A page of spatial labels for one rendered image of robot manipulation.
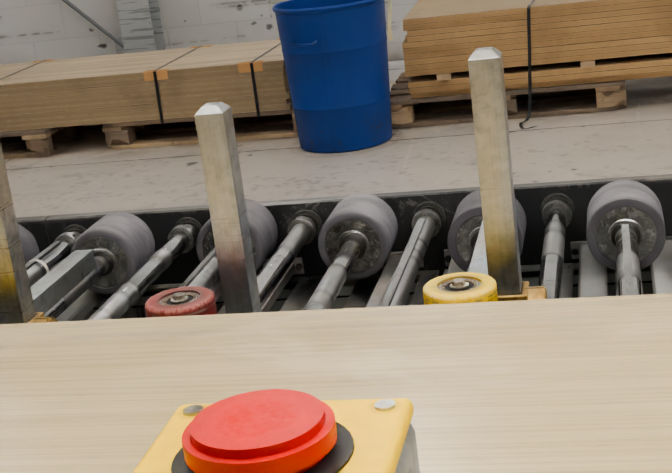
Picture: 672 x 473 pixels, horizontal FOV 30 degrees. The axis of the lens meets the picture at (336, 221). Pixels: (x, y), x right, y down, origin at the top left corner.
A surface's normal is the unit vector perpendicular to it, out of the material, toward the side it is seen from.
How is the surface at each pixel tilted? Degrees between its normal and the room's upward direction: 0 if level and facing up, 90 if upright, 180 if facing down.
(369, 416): 0
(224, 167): 90
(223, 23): 90
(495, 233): 90
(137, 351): 0
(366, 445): 0
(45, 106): 90
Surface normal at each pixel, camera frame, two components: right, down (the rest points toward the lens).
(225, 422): -0.12, -0.95
